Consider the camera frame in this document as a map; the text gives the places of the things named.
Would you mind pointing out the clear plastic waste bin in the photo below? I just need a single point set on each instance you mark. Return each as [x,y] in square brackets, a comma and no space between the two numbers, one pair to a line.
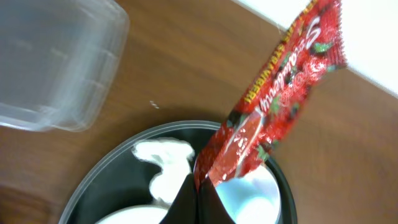
[58,61]

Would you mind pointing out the red snack wrapper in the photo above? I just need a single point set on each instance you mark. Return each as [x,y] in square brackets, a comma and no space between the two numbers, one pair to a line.
[311,48]

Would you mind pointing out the white bowl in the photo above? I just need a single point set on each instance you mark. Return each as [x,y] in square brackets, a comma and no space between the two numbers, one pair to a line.
[258,183]

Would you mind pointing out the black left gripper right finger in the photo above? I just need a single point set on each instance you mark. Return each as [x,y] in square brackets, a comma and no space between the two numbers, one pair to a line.
[210,207]

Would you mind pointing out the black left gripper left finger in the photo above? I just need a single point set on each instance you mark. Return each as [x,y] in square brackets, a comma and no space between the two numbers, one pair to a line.
[184,208]

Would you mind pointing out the round black tray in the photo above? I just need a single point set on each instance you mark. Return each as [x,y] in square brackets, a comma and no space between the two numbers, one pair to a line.
[120,180]

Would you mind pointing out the white tissue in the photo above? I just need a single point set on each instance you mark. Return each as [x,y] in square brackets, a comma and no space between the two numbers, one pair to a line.
[173,156]

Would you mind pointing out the light blue cup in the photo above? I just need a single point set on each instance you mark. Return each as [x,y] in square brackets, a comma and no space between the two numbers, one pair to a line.
[258,210]

